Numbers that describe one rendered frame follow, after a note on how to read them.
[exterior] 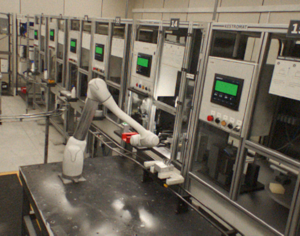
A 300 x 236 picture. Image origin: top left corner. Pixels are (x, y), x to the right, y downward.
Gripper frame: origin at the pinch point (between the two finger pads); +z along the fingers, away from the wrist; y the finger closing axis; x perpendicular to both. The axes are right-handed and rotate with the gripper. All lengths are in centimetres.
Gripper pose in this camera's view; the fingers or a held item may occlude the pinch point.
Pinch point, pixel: (170, 140)
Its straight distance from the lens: 289.2
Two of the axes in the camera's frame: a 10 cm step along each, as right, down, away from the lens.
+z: 8.4, 0.3, 5.4
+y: 1.7, -9.6, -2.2
